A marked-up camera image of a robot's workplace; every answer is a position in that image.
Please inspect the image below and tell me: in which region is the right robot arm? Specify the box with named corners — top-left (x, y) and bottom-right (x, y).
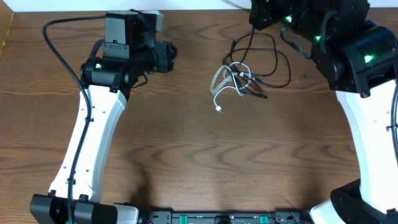
top-left (249, 0), bottom-right (397, 223)

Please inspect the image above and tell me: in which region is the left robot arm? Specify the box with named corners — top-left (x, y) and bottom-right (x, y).
top-left (30, 9), bottom-right (177, 223)

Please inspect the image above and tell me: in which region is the white usb cable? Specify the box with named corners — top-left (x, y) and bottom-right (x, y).
top-left (210, 61), bottom-right (252, 114)

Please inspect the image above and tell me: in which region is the long black cable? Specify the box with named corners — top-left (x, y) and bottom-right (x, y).
top-left (222, 26), bottom-right (292, 90)

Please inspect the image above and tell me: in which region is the black usb cable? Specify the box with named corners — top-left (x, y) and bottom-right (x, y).
top-left (229, 70), bottom-right (269, 100)

